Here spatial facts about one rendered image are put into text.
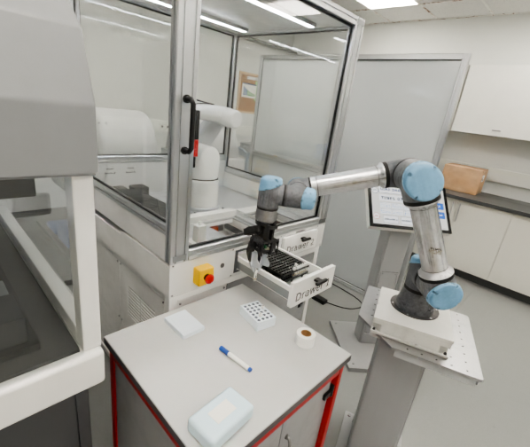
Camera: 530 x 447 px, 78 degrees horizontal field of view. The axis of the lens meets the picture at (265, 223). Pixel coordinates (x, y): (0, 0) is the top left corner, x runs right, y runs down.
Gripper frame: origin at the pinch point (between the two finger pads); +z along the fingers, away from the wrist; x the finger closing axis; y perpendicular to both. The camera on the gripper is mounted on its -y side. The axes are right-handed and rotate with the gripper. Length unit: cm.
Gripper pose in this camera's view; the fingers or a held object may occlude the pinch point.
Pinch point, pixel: (254, 268)
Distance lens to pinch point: 124.8
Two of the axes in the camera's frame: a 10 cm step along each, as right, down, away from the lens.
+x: 8.1, -0.9, 5.8
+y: 5.7, 3.5, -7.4
